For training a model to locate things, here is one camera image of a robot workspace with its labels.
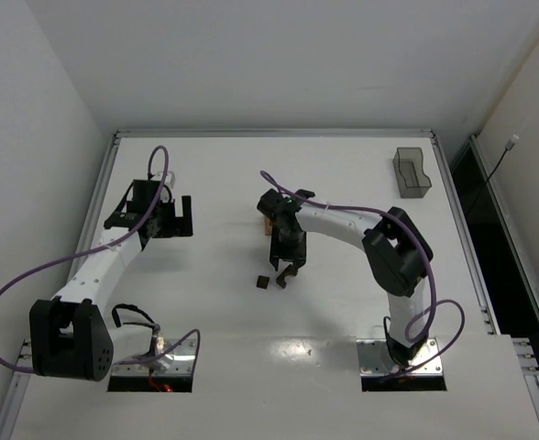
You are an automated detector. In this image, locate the small dark wood cube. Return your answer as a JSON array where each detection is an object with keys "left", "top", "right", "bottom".
[{"left": 256, "top": 275, "right": 270, "bottom": 290}]

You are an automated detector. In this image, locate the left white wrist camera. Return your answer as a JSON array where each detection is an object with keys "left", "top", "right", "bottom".
[{"left": 150, "top": 171, "right": 176, "bottom": 191}]

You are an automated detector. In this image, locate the black wall cable with plug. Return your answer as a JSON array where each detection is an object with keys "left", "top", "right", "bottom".
[{"left": 473, "top": 134, "right": 521, "bottom": 203}]

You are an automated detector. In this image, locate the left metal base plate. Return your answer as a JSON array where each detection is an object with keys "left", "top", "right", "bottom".
[{"left": 111, "top": 335, "right": 198, "bottom": 379}]

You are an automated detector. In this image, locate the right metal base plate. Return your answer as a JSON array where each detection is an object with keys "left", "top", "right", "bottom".
[{"left": 356, "top": 337, "right": 446, "bottom": 378}]

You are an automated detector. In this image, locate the dark wood arch block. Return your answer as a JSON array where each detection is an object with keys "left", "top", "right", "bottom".
[{"left": 276, "top": 265, "right": 298, "bottom": 289}]

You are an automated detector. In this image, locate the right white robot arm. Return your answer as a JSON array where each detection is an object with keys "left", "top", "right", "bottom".
[{"left": 257, "top": 189, "right": 434, "bottom": 368}]

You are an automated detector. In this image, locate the light wood rectangular block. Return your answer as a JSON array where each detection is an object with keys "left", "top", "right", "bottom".
[{"left": 264, "top": 217, "right": 272, "bottom": 236}]

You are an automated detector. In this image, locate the purple cable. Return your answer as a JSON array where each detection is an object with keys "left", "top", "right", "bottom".
[
  {"left": 258, "top": 170, "right": 466, "bottom": 382},
  {"left": 0, "top": 145, "right": 202, "bottom": 373}
]

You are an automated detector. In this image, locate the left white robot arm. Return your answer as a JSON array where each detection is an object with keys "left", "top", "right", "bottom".
[{"left": 29, "top": 171, "right": 193, "bottom": 381}]

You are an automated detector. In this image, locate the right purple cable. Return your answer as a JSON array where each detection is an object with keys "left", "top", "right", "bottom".
[{"left": 258, "top": 170, "right": 466, "bottom": 382}]

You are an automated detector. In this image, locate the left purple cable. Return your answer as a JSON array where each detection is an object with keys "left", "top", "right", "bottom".
[{"left": 0, "top": 145, "right": 202, "bottom": 373}]

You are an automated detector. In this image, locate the clear grey plastic bin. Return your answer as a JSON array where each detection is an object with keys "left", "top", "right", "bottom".
[{"left": 392, "top": 148, "right": 432, "bottom": 199}]

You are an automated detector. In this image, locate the metal base plate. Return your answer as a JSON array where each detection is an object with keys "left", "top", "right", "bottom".
[
  {"left": 111, "top": 335, "right": 198, "bottom": 379},
  {"left": 356, "top": 337, "right": 446, "bottom": 378}
]

